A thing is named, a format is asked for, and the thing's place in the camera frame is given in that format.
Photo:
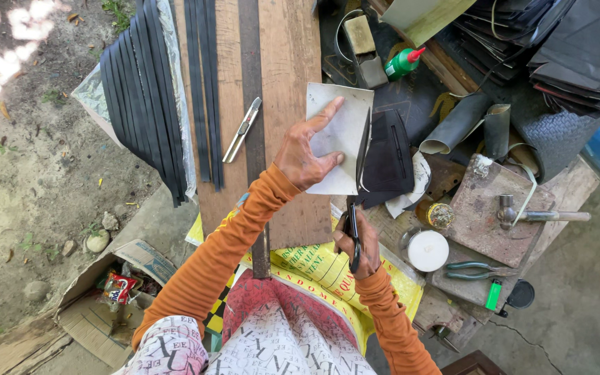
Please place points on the black strips on board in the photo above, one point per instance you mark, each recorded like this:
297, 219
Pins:
203, 88

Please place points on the bundle of black rubber strips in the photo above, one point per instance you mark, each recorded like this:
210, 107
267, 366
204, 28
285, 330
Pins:
143, 99

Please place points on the cardboard box with trash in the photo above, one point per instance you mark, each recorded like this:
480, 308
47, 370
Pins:
107, 297

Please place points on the wooden cutting board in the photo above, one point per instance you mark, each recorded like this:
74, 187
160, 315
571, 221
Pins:
284, 62

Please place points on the small amber glass jar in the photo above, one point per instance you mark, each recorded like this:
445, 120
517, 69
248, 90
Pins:
435, 213

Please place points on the rusty metal plate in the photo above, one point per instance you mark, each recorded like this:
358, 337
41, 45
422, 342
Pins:
487, 208

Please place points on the black leather piece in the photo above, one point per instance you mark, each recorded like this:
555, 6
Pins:
386, 161

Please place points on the black scissors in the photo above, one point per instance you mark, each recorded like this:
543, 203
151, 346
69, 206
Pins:
355, 208

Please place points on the wooden block in metal holder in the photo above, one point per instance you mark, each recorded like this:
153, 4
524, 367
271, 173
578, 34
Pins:
363, 48

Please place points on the long metal ruler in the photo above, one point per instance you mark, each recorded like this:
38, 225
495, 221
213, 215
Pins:
254, 104

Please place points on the black round lid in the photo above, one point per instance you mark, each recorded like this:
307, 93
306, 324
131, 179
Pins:
520, 295

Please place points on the person's left hand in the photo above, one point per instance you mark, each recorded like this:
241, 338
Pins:
300, 156

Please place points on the person's right fingers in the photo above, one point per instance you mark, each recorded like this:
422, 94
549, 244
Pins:
346, 235

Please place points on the white round lid jar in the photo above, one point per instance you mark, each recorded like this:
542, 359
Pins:
426, 250

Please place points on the person's patterned clothing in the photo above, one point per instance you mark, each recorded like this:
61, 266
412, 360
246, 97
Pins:
258, 338

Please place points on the olive green sheet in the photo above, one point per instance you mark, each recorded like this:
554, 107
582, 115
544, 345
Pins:
425, 15

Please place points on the small rolled dark sheet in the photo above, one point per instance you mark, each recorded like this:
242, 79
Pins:
497, 130

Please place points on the stack of black leather sheets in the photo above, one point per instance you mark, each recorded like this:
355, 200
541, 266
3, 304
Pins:
550, 47

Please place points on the green lighter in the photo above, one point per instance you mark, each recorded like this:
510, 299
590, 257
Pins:
493, 295

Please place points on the yellow printed sack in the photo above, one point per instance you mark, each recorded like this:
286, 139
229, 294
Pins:
321, 271

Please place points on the grey white cardboard template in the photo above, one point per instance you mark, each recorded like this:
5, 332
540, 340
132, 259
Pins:
337, 138

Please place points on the rolled black rubber sheet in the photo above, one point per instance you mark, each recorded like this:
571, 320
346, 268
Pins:
539, 130

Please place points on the silver utility knife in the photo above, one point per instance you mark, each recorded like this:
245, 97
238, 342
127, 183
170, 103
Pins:
242, 130

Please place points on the green glue bottle red cap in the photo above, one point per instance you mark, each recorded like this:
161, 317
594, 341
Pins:
403, 62

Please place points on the person's right hand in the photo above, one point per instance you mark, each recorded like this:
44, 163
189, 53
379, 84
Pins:
360, 250

